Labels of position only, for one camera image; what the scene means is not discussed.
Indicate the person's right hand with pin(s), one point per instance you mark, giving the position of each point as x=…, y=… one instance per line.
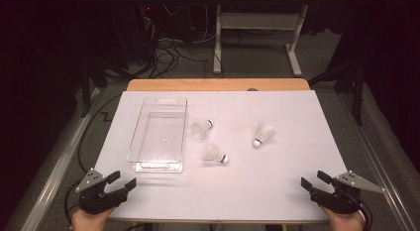
x=343, y=221

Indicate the clear plastic container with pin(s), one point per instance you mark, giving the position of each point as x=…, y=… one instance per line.
x=158, y=141

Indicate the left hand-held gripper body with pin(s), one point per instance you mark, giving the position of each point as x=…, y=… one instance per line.
x=95, y=199

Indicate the white metal desk frame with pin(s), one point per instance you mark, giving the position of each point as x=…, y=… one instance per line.
x=261, y=21

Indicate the person's left hand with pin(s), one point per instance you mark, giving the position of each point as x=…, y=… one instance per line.
x=90, y=221

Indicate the white plastic shuttlecock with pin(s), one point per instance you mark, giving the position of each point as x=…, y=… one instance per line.
x=213, y=154
x=200, y=129
x=264, y=133

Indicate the wooden table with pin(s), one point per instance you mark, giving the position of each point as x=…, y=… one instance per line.
x=198, y=84

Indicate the black metal stand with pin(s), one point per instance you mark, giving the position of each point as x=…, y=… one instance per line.
x=357, y=98
x=86, y=92

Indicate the black computer tower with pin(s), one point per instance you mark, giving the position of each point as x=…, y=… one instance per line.
x=145, y=26

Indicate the white cover board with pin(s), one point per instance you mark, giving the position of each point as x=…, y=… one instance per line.
x=247, y=184

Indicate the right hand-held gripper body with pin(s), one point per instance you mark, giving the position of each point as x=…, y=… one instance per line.
x=343, y=199

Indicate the aluminium floor rail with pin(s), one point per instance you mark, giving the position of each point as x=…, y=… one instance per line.
x=49, y=178
x=379, y=178

